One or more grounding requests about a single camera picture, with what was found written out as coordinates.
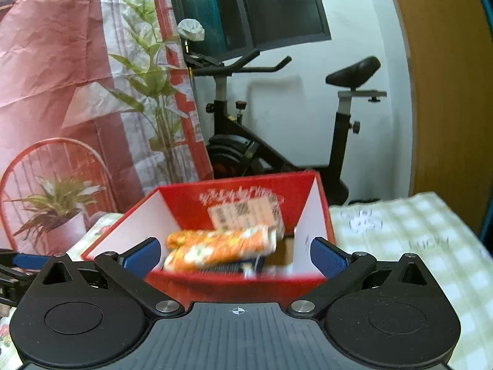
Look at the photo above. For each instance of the dark striped cloth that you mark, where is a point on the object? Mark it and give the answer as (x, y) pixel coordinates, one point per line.
(235, 269)

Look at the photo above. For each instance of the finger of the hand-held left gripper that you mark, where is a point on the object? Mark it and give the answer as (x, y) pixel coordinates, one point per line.
(30, 261)
(13, 285)

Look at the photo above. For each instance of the green checked rabbit tablecloth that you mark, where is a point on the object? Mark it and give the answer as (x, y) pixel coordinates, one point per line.
(416, 231)

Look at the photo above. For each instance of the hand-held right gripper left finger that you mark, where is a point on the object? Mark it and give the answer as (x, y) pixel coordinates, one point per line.
(142, 257)

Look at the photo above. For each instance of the printed wall cloth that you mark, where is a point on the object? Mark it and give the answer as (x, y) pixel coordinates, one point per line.
(57, 65)

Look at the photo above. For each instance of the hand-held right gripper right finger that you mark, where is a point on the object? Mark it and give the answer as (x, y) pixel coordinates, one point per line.
(329, 257)

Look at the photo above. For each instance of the orange floral soft pack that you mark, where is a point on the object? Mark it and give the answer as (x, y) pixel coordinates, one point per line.
(223, 241)
(188, 261)

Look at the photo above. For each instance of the red cardboard box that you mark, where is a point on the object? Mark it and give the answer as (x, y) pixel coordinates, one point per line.
(231, 189)

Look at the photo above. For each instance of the wooden door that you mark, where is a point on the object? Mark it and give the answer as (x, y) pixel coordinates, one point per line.
(450, 104)

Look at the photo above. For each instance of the black exercise bike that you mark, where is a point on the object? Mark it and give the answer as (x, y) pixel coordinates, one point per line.
(238, 154)

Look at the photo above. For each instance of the white plastic bag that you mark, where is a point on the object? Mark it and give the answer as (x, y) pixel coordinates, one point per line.
(190, 29)

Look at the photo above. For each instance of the dark window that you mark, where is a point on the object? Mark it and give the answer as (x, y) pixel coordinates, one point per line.
(269, 7)

